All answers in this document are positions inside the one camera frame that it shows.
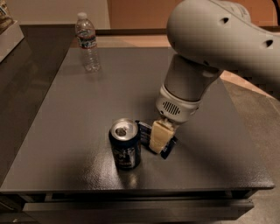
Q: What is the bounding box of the dark blue pepsi can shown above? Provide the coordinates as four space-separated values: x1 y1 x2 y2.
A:
108 118 141 170

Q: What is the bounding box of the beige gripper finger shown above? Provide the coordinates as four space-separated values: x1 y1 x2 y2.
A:
149 119 175 154

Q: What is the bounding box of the grey table drawer front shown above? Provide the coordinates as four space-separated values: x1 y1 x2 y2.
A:
24 199 254 224

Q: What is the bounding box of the white box with snacks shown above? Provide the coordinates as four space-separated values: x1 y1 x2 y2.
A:
0 0 25 62

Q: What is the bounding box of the clear plastic water bottle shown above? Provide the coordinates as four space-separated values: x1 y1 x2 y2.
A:
75 12 101 72

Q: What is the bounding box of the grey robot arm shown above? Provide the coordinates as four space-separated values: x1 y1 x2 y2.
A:
150 0 280 153

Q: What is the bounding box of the dark blue rxbar wrapper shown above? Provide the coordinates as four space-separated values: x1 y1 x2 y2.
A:
136 120 178 159

